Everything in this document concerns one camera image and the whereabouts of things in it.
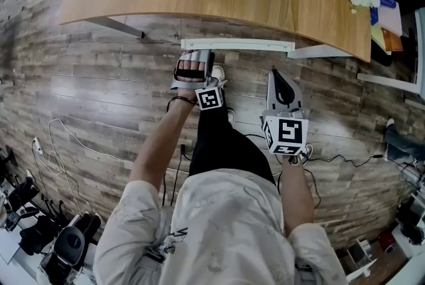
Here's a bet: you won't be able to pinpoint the person's left hand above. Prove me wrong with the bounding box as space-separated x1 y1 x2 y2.
177 59 205 82

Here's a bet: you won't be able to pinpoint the person's white left shoe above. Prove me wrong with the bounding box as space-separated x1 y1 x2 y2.
211 64 227 87

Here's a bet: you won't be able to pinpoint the light grey desk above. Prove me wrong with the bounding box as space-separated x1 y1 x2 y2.
357 6 425 102

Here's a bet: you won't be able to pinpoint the pile of black equipment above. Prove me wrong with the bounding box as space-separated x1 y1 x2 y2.
0 173 104 285

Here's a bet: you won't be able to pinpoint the black floor cable with adapter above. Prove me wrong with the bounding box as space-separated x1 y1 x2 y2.
307 153 386 169

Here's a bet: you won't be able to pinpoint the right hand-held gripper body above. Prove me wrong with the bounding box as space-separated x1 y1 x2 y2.
261 106 310 156

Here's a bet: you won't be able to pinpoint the person's right forearm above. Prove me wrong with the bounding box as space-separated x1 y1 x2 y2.
281 157 315 238

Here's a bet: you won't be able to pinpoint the wooden table with white legs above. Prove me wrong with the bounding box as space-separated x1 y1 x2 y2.
58 0 372 64

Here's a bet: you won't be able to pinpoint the yellow folder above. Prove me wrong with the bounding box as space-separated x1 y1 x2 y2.
371 24 388 48

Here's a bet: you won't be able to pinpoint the person's left forearm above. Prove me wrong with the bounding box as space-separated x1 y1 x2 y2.
128 99 200 193

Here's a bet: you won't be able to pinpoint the white floor cable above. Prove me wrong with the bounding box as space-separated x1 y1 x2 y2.
31 117 133 211

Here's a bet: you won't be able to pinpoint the white glass oven door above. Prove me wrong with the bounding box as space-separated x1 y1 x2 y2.
178 0 296 53

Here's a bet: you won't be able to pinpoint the person's black trousers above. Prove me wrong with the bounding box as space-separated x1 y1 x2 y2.
188 97 277 185

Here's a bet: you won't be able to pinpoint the person's white shirt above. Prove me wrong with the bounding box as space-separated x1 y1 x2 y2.
92 169 348 285

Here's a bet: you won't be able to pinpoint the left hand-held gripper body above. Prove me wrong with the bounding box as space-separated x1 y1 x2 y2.
170 59 224 111

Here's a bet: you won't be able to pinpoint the pink paper stack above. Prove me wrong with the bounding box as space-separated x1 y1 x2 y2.
378 1 403 37

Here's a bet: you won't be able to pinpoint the orange folder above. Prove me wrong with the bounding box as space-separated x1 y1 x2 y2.
381 27 404 52

